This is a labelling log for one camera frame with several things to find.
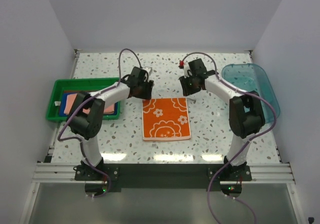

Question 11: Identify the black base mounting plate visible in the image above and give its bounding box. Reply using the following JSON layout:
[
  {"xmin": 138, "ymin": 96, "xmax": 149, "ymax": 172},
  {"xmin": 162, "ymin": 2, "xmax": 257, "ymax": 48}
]
[{"xmin": 73, "ymin": 162, "xmax": 252, "ymax": 194}]

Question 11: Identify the blue towel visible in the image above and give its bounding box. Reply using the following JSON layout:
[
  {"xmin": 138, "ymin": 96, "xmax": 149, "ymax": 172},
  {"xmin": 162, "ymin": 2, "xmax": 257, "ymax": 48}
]
[{"xmin": 59, "ymin": 92, "xmax": 119, "ymax": 117}]

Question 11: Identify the pink panda towel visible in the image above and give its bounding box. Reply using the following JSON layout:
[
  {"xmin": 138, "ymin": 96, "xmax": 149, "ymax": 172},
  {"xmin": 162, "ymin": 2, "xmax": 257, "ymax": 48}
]
[{"xmin": 59, "ymin": 93, "xmax": 116, "ymax": 116}]

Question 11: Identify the blue plastic bin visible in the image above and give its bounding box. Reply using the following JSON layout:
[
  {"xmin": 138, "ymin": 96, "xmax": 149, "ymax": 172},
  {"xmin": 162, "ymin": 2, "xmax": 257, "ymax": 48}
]
[{"xmin": 222, "ymin": 63, "xmax": 281, "ymax": 118}]

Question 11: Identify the orange white lion towel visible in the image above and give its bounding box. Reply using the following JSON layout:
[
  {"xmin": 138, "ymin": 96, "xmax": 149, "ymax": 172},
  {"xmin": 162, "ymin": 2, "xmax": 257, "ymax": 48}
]
[{"xmin": 142, "ymin": 97, "xmax": 191, "ymax": 141}]

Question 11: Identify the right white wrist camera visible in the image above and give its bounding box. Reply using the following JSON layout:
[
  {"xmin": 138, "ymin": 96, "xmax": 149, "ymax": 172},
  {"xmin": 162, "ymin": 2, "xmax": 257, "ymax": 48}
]
[{"xmin": 178, "ymin": 60, "xmax": 192, "ymax": 78}]

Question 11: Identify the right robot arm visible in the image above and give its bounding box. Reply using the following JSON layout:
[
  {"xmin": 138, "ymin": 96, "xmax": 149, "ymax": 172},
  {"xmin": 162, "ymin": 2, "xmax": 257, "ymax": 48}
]
[{"xmin": 178, "ymin": 59, "xmax": 266, "ymax": 180}]

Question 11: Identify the brown towel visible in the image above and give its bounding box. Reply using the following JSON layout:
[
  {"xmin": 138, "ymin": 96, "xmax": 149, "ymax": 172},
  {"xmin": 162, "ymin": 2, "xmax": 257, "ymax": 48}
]
[{"xmin": 62, "ymin": 90, "xmax": 81, "ymax": 94}]

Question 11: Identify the green plastic tray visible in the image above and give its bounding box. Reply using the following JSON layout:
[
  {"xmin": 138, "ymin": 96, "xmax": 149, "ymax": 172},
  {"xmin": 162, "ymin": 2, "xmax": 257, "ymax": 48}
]
[{"xmin": 46, "ymin": 77, "xmax": 119, "ymax": 122}]

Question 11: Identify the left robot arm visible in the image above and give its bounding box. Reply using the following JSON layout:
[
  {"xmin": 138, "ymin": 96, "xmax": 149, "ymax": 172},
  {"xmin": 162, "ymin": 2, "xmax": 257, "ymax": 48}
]
[{"xmin": 66, "ymin": 67, "xmax": 154, "ymax": 181}]

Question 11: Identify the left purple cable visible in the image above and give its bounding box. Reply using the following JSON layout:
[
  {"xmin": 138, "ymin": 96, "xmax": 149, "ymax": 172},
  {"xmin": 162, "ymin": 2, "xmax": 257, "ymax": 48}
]
[{"xmin": 57, "ymin": 49, "xmax": 146, "ymax": 199}]

